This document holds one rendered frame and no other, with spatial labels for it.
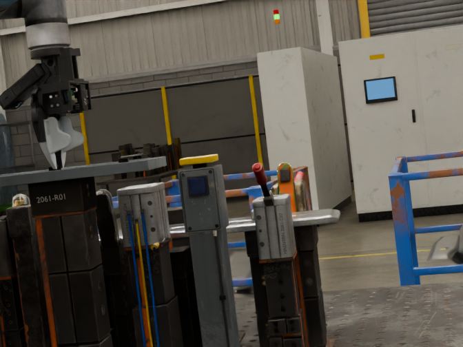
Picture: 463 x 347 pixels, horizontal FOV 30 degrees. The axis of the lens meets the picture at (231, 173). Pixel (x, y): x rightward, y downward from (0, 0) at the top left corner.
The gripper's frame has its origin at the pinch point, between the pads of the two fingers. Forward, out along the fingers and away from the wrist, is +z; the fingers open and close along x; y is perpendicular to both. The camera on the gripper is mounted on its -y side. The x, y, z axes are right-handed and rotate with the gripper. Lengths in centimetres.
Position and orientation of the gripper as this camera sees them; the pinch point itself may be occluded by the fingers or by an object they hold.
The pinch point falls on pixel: (54, 161)
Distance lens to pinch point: 160.1
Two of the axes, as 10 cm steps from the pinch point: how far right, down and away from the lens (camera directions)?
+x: 3.4, -0.9, 9.4
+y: 9.3, -0.9, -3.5
